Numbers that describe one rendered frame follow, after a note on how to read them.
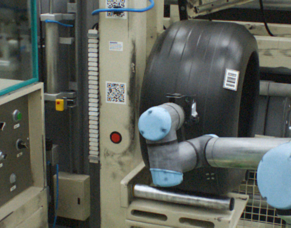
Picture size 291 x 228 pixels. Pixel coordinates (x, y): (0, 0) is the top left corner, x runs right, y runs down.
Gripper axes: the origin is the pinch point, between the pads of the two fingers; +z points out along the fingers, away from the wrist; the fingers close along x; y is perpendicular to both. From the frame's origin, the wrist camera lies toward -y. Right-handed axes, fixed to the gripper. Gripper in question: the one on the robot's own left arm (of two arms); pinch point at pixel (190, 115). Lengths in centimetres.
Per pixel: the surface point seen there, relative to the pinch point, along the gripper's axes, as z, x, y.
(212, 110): 1.7, -6.1, 1.6
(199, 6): 57, 14, 33
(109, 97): 21.4, 34.4, -0.3
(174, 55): 7.3, 8.1, 16.5
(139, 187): 18.1, 20.5, -29.2
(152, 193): 17.4, 15.8, -30.3
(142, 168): 28.0, 23.2, -25.1
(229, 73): 6.1, -9.3, 12.5
